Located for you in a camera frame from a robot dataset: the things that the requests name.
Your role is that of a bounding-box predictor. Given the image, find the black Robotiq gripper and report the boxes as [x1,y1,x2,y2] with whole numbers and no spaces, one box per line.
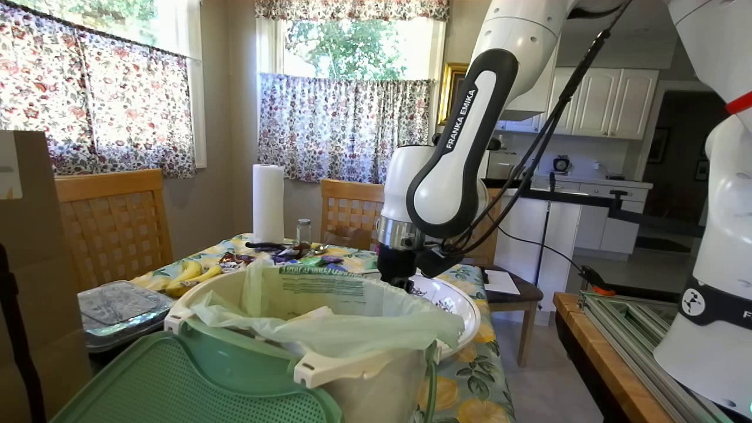
[376,250,424,294]

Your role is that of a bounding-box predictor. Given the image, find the white bowl with leaf print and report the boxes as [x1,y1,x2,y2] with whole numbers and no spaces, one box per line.
[406,273,484,362]

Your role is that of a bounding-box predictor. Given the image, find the wooden lattice-back chair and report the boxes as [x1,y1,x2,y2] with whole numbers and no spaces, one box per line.
[317,175,393,254]
[53,166,176,294]

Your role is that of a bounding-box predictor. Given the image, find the clear bin with green bag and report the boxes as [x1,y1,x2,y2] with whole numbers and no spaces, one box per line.
[163,258,468,423]

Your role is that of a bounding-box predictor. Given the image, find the small glass shaker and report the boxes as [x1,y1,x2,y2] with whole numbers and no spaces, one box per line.
[295,217,316,246]

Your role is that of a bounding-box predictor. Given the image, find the white paper sheet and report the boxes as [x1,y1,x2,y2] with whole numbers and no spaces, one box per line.
[483,267,524,299]

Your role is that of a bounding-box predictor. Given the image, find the wooden chair with dark cushion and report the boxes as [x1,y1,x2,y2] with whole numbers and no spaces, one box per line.
[468,186,545,372]

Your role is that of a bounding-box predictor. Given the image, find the lemon print tablecloth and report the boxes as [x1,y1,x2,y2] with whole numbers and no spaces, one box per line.
[128,231,520,423]

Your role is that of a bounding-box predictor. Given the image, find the white paper towel roll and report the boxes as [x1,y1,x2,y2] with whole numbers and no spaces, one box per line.
[250,159,290,246]

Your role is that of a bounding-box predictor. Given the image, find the narrow floral cafe curtain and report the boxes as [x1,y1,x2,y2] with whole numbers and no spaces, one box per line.
[255,71,434,187]

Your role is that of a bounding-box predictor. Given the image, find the gold framed picture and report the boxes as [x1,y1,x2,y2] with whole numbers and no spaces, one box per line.
[434,60,472,132]

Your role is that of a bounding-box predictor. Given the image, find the white kitchen base cabinets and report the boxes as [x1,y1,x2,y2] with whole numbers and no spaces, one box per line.
[484,174,654,260]

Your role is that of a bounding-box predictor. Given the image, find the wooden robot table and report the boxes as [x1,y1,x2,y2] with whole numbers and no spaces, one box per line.
[553,288,676,423]

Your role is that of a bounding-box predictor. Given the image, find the white framed window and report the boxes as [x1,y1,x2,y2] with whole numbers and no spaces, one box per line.
[277,17,450,81]
[8,0,210,171]

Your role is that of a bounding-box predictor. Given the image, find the green plastic bin lid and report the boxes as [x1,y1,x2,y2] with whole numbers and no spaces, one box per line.
[49,326,346,423]

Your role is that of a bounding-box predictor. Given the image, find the floral curtain valance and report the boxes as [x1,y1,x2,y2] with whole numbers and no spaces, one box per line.
[251,0,453,24]

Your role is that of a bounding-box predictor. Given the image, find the foil tray with blue cloth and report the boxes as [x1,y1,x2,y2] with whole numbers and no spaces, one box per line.
[76,277,176,356]

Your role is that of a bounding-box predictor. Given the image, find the wide floral cafe curtain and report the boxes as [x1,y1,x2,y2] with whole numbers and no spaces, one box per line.
[0,0,197,181]

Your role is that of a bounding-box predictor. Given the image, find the brown cardboard box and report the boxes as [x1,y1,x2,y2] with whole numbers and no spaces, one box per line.
[0,126,98,423]

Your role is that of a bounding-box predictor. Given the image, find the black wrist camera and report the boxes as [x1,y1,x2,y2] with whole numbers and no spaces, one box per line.
[419,242,471,281]

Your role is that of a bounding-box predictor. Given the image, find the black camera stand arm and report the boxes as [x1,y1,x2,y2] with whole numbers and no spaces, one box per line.
[479,175,655,231]

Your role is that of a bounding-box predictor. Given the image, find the white kitchen wall cabinets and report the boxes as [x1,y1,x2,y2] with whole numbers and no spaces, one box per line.
[501,66,664,144]

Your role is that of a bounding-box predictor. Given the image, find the red cable clamp ring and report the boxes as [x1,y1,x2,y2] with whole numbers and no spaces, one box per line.
[725,90,752,117]

